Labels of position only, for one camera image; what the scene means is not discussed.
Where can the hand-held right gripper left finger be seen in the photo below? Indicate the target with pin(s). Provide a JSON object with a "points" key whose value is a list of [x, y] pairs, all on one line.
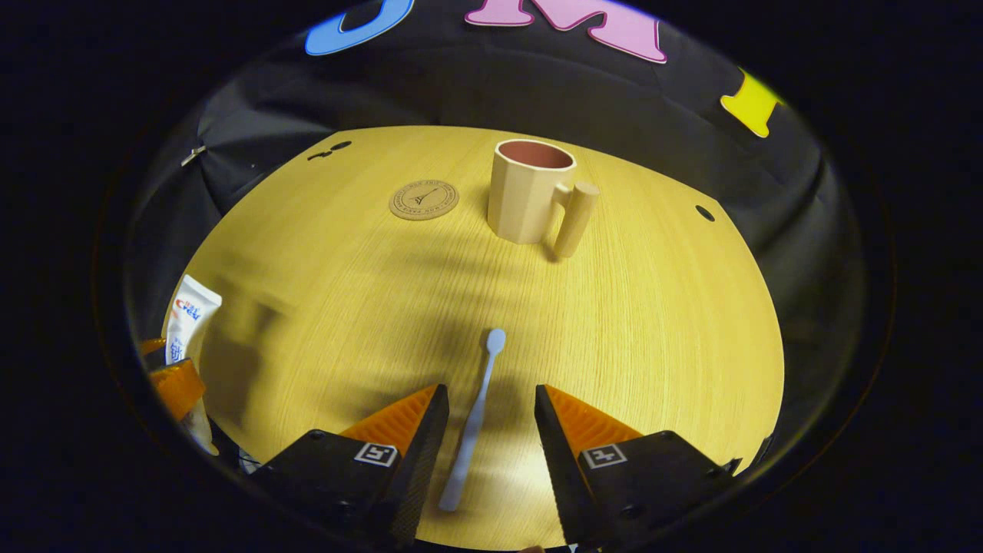
{"points": [[418, 461]]}

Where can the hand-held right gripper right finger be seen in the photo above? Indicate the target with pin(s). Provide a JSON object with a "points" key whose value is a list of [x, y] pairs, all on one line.
{"points": [[557, 461]]}

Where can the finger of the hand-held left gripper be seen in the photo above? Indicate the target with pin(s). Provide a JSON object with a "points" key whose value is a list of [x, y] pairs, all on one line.
{"points": [[177, 388], [152, 347]]}

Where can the white toothpaste tube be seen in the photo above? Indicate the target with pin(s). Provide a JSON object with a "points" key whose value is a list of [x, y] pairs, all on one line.
{"points": [[192, 311]]}

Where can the pale blue toothbrush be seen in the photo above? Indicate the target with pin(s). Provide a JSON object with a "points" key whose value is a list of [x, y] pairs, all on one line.
{"points": [[476, 418]]}

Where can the round cork coaster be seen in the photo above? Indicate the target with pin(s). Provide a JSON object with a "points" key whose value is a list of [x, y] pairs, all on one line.
{"points": [[424, 200]]}

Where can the wooden desktop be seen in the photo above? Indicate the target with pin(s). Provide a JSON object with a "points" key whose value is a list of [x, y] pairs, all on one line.
{"points": [[369, 307]]}

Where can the black desk edge clamp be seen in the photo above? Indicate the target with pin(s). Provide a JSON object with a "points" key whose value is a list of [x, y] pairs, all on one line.
{"points": [[731, 465]]}

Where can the silver metal clip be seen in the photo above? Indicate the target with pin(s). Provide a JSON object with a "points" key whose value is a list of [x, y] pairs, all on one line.
{"points": [[193, 156]]}

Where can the black backdrop cloth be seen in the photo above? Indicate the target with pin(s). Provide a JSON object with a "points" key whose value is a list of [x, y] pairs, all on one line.
{"points": [[461, 84]]}

